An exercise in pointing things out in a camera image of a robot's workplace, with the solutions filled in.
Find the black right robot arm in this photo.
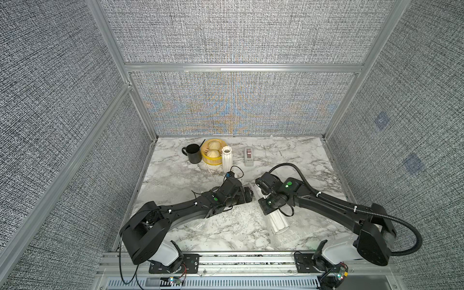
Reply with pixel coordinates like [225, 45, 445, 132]
[256, 172, 396, 271]

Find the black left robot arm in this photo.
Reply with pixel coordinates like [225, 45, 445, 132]
[119, 177, 253, 271]

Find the grey tape dispenser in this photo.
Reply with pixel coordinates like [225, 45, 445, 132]
[244, 147, 254, 167]

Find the small white ribbed vase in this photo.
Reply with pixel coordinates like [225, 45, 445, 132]
[221, 146, 233, 173]

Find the steamed bun front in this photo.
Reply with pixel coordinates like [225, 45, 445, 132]
[207, 149, 221, 159]

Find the steamed bun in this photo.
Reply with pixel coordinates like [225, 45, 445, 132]
[207, 149, 221, 159]
[208, 140, 221, 151]

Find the yellow bamboo steamer basket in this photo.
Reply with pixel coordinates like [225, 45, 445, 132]
[201, 138, 227, 166]

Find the steamed bun back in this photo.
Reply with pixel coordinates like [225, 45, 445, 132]
[208, 140, 221, 151]

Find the black mug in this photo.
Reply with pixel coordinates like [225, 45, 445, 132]
[181, 140, 205, 164]

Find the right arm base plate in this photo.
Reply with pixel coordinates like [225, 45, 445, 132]
[294, 251, 348, 276]

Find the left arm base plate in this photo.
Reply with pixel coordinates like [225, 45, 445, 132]
[149, 254, 200, 276]

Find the aluminium front rail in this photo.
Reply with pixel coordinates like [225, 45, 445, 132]
[97, 251, 399, 280]

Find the black corrugated cable conduit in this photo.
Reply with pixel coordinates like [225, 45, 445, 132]
[268, 162, 424, 257]

